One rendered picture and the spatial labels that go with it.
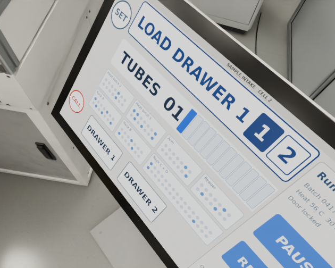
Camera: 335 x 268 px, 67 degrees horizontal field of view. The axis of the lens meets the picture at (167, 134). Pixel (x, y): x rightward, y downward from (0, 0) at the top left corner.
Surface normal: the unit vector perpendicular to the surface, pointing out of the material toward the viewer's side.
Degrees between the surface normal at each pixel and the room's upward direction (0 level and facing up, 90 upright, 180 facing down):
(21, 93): 90
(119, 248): 3
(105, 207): 0
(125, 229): 3
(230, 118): 50
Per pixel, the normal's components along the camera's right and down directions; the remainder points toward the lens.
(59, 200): 0.09, -0.47
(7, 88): -0.15, 0.87
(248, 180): -0.52, 0.12
